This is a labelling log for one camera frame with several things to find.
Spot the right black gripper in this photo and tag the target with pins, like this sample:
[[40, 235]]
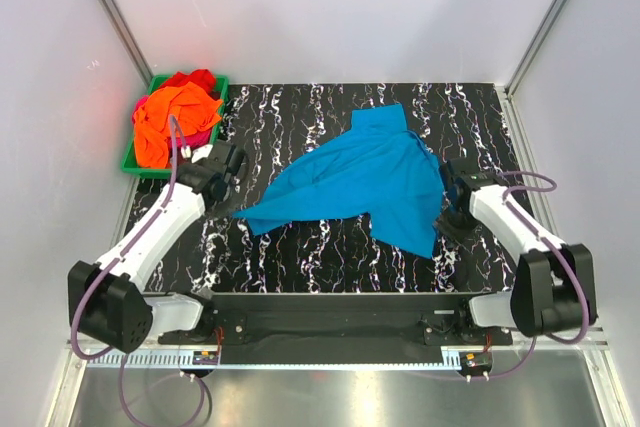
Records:
[[443, 225]]

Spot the blue t shirt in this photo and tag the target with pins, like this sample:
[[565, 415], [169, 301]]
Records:
[[379, 167]]

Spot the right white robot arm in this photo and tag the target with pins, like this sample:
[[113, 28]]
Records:
[[553, 294]]

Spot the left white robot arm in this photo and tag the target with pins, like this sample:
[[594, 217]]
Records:
[[107, 300]]

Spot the pink t shirt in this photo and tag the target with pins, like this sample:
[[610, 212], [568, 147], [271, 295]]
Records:
[[151, 130]]

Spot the green plastic bin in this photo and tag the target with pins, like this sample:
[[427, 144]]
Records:
[[158, 167]]

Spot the red t shirt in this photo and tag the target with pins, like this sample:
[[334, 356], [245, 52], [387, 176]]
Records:
[[203, 78]]

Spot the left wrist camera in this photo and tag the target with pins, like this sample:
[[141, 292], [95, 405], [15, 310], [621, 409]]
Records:
[[208, 152]]

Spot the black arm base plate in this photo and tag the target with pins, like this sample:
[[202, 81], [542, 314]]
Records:
[[434, 319]]

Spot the white slotted cable duct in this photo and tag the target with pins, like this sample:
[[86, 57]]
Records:
[[233, 358]]

